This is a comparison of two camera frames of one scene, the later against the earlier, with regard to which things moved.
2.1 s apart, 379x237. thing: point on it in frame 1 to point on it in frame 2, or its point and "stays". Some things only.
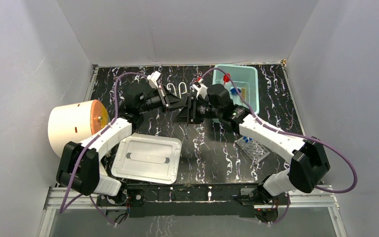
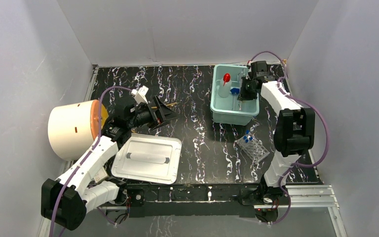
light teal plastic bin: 246,78 stays
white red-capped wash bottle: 226,80 stays
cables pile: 179,88 to 237,84
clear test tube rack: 253,149 stays
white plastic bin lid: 147,157 stays
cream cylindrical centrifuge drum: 75,122 stays
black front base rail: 196,200 stays
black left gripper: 166,99 to 157,112
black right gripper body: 201,110 to 246,92
